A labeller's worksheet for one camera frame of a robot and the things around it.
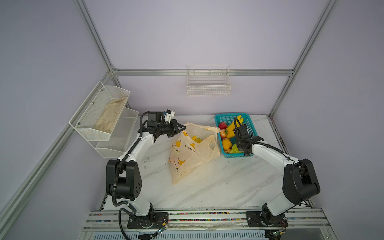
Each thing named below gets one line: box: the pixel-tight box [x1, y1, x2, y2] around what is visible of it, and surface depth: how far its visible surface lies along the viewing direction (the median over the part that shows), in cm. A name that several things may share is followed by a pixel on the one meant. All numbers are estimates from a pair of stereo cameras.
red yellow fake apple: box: [220, 129, 228, 139], surface depth 100 cm
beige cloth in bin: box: [93, 97, 128, 133], surface depth 80 cm
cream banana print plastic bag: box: [168, 123, 221, 185], surface depth 84 cm
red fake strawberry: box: [219, 121, 228, 130], surface depth 106 cm
